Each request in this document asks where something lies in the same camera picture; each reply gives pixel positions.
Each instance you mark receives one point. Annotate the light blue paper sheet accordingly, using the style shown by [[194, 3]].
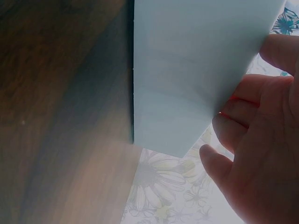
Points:
[[187, 70]]

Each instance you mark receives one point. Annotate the person's right hand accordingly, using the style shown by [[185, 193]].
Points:
[[268, 144]]

